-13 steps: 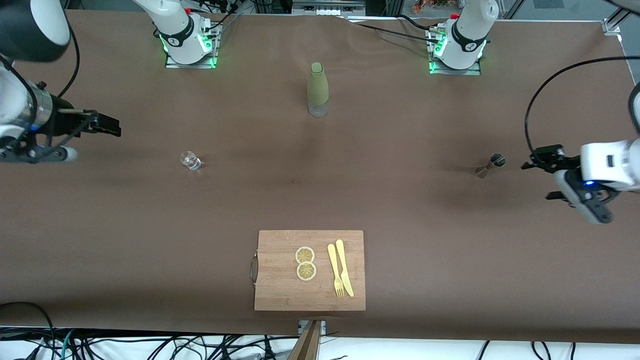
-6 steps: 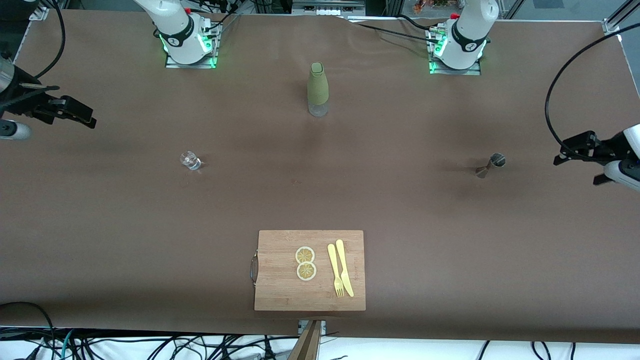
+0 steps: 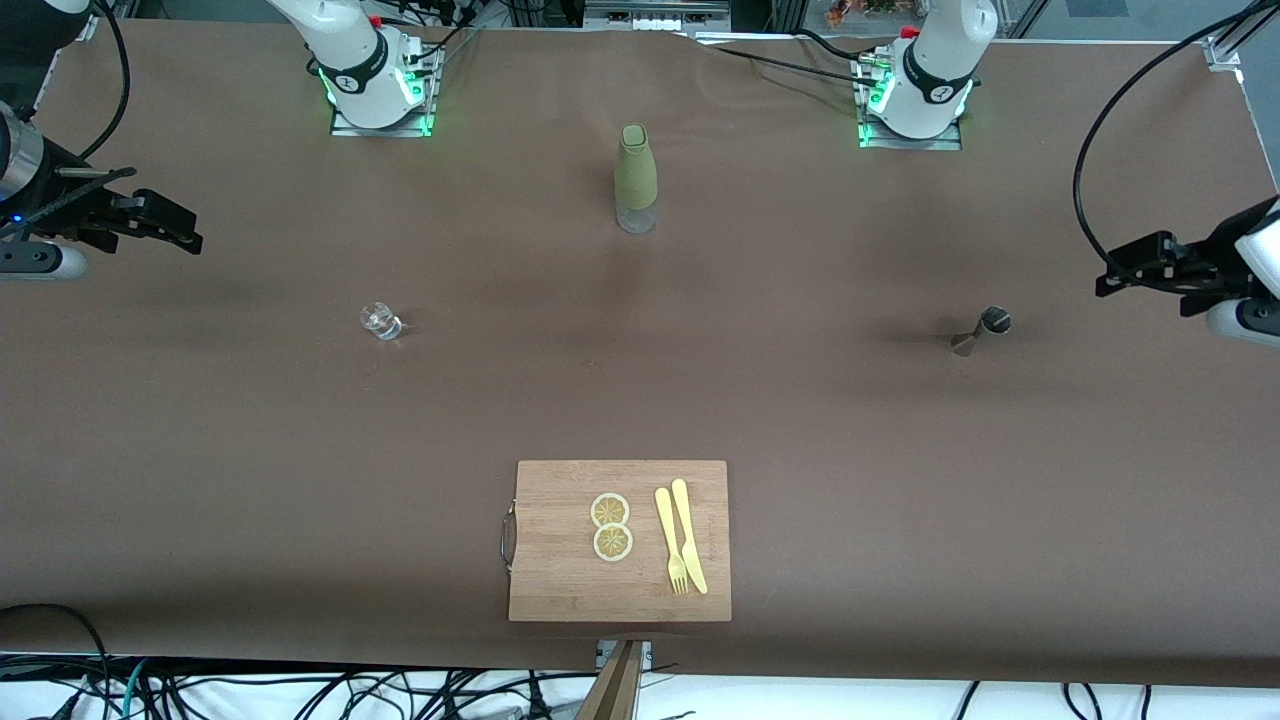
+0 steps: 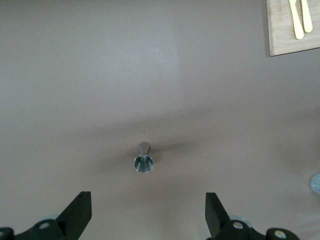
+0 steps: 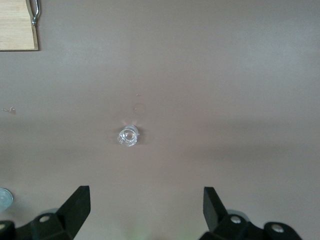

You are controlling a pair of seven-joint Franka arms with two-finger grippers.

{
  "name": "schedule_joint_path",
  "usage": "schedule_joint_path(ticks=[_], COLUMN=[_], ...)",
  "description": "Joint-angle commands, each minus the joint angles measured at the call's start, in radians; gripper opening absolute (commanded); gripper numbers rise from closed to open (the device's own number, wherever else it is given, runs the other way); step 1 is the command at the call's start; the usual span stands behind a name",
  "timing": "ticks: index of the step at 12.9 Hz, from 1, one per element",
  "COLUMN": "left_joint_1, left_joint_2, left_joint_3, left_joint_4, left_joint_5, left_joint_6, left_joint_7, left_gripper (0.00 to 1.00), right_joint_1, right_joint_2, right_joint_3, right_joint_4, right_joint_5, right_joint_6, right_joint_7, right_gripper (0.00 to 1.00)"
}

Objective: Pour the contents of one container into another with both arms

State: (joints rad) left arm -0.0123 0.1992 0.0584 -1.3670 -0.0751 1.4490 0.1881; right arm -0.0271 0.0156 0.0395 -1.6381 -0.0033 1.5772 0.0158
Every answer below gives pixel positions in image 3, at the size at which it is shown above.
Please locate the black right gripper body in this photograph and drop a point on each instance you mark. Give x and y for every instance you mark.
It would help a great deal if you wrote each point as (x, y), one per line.
(68, 207)

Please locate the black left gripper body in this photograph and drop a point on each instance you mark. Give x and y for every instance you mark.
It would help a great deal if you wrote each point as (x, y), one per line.
(1207, 262)

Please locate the steel double-cone jigger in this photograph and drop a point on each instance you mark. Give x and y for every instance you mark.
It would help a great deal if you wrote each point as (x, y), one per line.
(995, 321)

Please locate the clear glass measuring cup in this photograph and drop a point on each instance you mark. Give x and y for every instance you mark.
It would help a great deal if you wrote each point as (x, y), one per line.
(380, 321)

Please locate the brown table cover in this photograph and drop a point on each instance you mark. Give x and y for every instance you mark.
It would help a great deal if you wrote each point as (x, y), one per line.
(300, 480)

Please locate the orange background items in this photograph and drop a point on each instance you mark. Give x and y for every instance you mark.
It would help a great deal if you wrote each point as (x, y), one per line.
(860, 10)

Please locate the green-sleeved glass bottle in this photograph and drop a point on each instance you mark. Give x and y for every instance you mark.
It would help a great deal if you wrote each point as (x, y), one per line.
(636, 170)

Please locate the wooden cutting board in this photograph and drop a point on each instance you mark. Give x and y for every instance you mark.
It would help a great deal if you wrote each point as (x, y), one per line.
(560, 560)

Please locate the yellow plastic knife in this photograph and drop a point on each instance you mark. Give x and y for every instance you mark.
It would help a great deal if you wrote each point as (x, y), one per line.
(683, 510)

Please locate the lemon slice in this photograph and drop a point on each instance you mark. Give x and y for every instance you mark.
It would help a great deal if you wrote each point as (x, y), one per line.
(613, 543)
(610, 510)

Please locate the yellow plastic fork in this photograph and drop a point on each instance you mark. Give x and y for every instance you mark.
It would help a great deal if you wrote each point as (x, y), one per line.
(664, 515)

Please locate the grey socket strip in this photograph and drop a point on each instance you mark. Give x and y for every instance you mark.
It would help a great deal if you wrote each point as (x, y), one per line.
(655, 15)

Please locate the aluminium frame corner bracket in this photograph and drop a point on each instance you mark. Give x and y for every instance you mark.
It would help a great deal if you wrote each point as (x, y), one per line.
(1225, 50)

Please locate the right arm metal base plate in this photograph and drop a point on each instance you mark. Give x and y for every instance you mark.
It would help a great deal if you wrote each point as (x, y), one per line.
(380, 131)

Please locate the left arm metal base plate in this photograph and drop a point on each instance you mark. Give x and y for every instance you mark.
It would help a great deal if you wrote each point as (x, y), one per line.
(915, 144)

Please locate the metal mounting bracket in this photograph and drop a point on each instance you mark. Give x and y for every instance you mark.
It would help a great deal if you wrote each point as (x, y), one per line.
(647, 652)

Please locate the wooden post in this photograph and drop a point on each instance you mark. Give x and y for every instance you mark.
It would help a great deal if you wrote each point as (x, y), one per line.
(615, 690)

